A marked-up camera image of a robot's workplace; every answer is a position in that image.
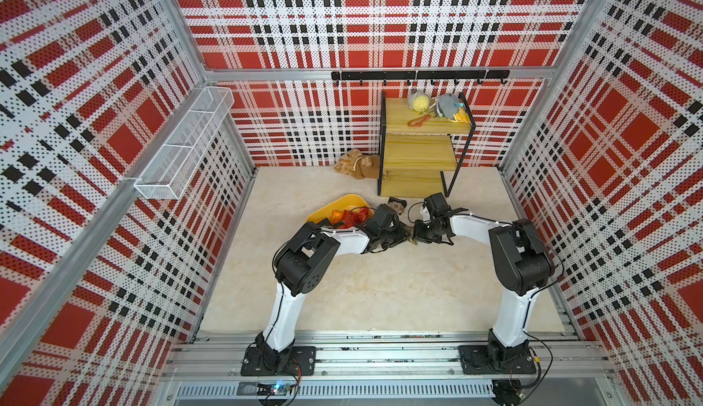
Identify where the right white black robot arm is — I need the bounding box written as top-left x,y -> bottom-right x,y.
414,193 -> 555,375

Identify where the white wire mesh basket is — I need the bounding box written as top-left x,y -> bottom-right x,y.
135,87 -> 234,200

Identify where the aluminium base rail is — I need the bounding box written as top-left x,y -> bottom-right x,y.
156,331 -> 625,405

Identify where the brown plush toy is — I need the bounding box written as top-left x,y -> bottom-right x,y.
334,149 -> 381,180

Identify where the red tea bag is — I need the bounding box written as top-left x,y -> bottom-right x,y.
341,208 -> 375,228

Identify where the yellow plush toy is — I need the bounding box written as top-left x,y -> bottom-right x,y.
406,89 -> 435,113

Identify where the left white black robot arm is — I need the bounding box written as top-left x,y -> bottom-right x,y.
241,205 -> 411,378

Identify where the orange tea bag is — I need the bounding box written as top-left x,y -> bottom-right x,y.
329,210 -> 344,227

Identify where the yellow plastic storage box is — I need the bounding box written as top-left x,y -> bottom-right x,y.
307,194 -> 369,223

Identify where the orange ring toy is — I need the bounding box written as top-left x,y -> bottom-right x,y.
408,114 -> 432,128

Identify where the small brown tea bag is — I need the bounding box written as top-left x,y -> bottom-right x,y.
387,197 -> 408,215

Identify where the green circuit board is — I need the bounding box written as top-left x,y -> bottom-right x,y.
256,382 -> 294,398

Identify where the black hook rail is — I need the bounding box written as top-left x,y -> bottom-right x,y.
331,69 -> 511,82

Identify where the wooden black frame shelf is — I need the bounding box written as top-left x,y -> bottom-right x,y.
377,93 -> 476,198

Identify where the grey plush toy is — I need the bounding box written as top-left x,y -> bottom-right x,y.
435,94 -> 472,124

